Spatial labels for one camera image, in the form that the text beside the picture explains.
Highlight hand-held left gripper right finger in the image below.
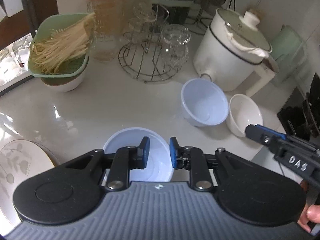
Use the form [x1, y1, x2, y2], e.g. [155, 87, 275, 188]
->
[169, 137, 263, 192]

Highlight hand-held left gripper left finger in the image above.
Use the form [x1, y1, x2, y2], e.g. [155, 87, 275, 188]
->
[59, 136, 150, 192]

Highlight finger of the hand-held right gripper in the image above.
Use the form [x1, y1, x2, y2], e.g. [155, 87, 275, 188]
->
[244, 124, 288, 146]

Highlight light blue plastic bowl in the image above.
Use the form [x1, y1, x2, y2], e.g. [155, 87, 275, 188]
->
[180, 78, 229, 127]
[103, 127, 175, 182]

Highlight white ceramic bowl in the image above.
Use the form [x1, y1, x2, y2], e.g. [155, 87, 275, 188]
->
[226, 94, 263, 137]

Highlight red flower plate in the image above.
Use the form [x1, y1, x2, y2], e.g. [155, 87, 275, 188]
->
[30, 140, 57, 169]

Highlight grey leaf plate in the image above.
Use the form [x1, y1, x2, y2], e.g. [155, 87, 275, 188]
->
[0, 139, 57, 230]

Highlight person's right hand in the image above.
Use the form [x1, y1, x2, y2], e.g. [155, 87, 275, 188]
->
[298, 179, 320, 227]

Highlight white electric cooking pot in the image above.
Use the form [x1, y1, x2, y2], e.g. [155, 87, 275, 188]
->
[193, 7, 279, 97]

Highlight clear glass cup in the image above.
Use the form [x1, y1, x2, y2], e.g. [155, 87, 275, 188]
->
[161, 24, 192, 49]
[132, 1, 157, 24]
[160, 44, 189, 68]

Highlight white bowl under colander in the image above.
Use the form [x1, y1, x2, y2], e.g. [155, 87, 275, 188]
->
[40, 55, 90, 92]

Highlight clear jar with red lid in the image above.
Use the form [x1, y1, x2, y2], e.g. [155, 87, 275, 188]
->
[86, 0, 127, 62]

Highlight dry noodles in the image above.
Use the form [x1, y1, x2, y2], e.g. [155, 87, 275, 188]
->
[32, 14, 97, 74]

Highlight green chopstick holder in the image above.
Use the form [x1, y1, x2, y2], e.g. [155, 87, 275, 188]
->
[144, 0, 198, 24]

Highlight drinking glass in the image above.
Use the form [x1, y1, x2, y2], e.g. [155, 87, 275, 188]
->
[0, 49, 20, 80]
[12, 36, 32, 72]

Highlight green plastic colander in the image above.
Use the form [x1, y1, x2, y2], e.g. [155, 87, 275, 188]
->
[28, 12, 97, 78]

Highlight wire cup rack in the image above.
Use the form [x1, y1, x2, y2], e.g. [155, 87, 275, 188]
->
[117, 4, 190, 83]

